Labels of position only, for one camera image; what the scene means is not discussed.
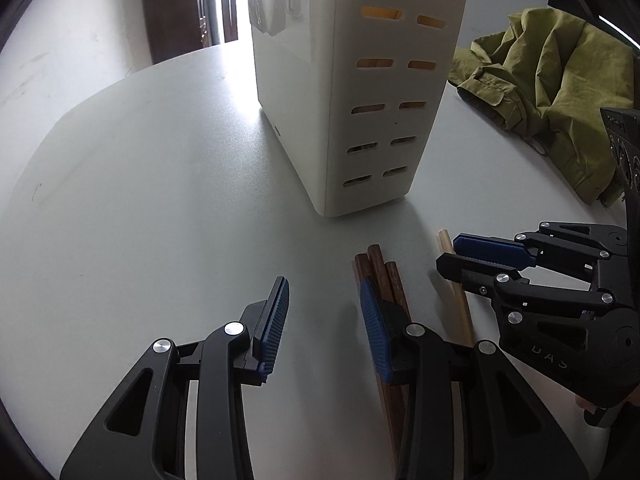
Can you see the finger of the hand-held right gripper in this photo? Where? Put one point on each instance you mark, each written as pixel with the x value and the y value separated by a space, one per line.
pixel 492 250
pixel 465 271

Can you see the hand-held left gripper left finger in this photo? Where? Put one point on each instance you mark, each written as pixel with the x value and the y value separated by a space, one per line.
pixel 275 320

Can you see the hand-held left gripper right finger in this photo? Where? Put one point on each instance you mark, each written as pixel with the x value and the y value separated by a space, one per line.
pixel 372 330

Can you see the light wooden chopstick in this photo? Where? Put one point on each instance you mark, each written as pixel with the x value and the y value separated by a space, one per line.
pixel 457 305

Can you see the dark wooden chopstick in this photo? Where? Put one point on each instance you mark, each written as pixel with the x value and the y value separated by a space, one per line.
pixel 362 266
pixel 377 262
pixel 395 285

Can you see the white slotted utensil holder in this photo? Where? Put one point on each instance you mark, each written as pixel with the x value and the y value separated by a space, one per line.
pixel 370 135

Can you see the person's right hand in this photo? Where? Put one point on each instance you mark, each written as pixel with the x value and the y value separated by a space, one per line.
pixel 583 403

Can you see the olive green jacket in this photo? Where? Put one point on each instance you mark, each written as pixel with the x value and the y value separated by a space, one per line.
pixel 550 75

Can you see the brown wooden cabinet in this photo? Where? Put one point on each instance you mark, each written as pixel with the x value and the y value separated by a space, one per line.
pixel 170 10

